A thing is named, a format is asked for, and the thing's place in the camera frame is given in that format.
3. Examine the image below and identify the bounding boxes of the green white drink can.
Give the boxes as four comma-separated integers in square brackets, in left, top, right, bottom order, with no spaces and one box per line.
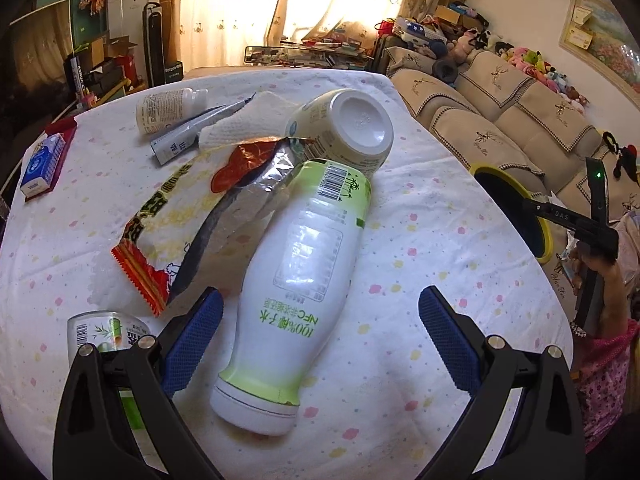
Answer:
[67,310,152,430]

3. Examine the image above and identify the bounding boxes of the foil snack bag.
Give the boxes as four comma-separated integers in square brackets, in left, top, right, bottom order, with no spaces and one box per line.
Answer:
[112,138,308,316]

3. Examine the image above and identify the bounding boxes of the white green coconut water bottle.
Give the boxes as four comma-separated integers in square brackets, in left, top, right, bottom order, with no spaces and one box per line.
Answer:
[210,159,371,436]

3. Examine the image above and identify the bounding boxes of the white round yogurt cup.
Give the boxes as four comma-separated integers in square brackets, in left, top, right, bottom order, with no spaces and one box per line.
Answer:
[285,89,394,179]

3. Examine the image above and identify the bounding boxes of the silver blue toothpaste tube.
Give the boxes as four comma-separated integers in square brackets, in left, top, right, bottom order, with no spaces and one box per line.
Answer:
[150,93,255,166]

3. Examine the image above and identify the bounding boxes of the small white pill bottle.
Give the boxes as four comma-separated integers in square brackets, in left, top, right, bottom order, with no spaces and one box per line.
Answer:
[136,88,208,136]

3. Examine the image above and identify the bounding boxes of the yellow rimmed black trash bin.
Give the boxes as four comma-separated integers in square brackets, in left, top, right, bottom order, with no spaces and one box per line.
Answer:
[470,165,553,266]

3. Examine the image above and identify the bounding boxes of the person's right hand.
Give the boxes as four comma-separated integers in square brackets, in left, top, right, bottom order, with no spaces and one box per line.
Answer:
[568,248,584,296]

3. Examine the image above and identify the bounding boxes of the beige sectional sofa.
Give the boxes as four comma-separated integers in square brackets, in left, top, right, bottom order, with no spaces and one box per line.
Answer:
[383,45,640,321]

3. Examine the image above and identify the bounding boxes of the framed flower painting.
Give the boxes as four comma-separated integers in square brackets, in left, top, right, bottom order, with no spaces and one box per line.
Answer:
[559,0,639,107]

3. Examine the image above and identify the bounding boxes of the pile of plush toys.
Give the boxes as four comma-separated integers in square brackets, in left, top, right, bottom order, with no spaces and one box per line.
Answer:
[461,28,589,114]

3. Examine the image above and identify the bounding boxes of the white dotted tablecloth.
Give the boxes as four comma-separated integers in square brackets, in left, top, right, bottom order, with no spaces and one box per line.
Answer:
[1,70,572,479]

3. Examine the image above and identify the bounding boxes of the blue tissue pack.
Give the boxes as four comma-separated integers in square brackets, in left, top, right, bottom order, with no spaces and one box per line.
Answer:
[20,133,65,200]

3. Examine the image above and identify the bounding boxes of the cluttered low glass table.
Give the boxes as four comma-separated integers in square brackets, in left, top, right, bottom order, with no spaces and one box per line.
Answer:
[243,38,372,70]

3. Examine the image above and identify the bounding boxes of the black flat television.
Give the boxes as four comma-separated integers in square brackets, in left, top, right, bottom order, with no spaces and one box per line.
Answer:
[9,0,74,93]

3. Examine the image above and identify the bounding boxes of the black tower fan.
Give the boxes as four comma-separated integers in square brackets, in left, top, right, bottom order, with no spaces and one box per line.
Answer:
[142,2,166,87]

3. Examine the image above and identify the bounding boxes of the cream floral curtains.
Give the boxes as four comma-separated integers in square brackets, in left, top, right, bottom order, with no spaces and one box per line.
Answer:
[162,0,435,70]

